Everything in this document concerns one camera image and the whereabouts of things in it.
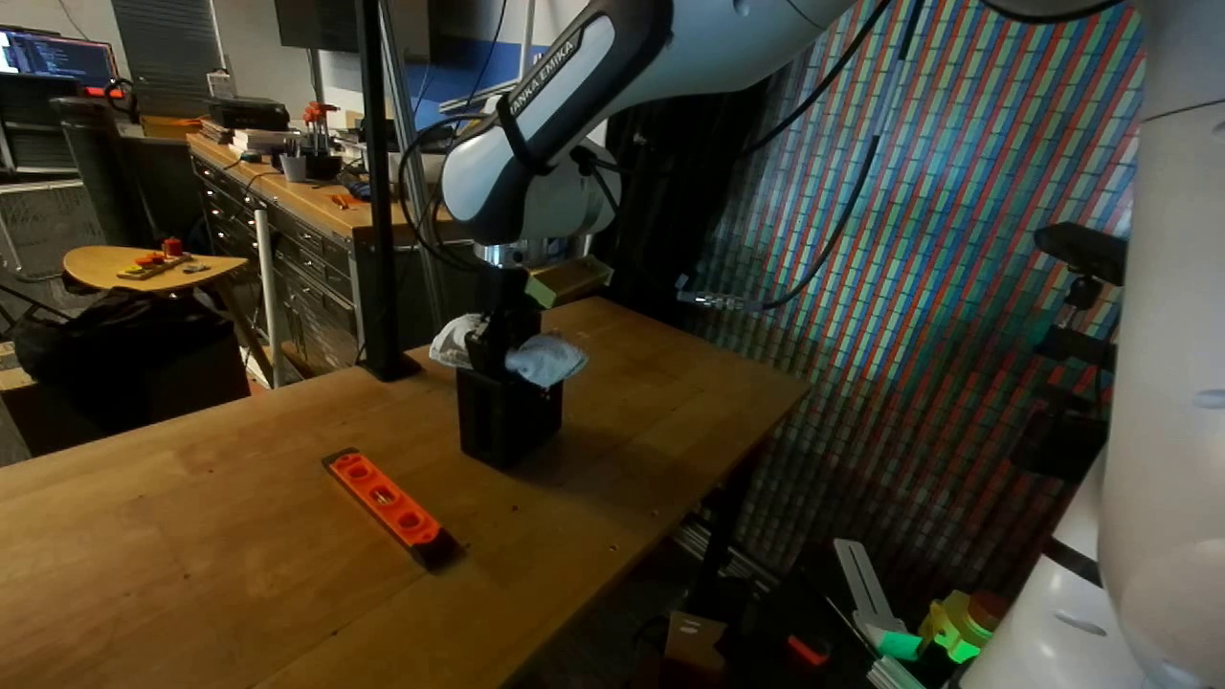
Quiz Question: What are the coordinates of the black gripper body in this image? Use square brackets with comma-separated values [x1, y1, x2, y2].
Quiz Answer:
[469, 266, 540, 377]

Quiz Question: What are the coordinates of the white towel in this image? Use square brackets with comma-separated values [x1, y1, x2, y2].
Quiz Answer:
[427, 313, 585, 391]

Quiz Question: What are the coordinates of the black plastic basket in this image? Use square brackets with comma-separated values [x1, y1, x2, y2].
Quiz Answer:
[456, 373, 562, 467]

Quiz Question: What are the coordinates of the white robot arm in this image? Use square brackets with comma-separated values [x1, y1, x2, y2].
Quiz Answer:
[441, 0, 853, 373]

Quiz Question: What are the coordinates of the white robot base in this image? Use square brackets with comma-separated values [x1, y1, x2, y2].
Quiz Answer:
[959, 0, 1225, 689]

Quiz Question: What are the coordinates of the black vertical pole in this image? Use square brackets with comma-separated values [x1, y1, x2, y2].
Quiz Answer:
[357, 0, 415, 383]

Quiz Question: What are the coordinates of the wooden workbench with drawers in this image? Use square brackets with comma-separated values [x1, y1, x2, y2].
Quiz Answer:
[186, 136, 441, 386]

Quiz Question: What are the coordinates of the orange spirit level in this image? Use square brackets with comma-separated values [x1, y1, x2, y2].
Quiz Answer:
[326, 449, 460, 569]

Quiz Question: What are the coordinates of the round wooden stool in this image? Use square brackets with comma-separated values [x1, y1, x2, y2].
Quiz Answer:
[59, 247, 244, 295]

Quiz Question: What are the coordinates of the cardboard box on floor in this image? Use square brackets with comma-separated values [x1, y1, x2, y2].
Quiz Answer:
[662, 614, 727, 678]

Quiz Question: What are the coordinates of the white plastic bracket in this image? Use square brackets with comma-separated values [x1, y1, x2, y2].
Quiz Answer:
[834, 541, 903, 631]

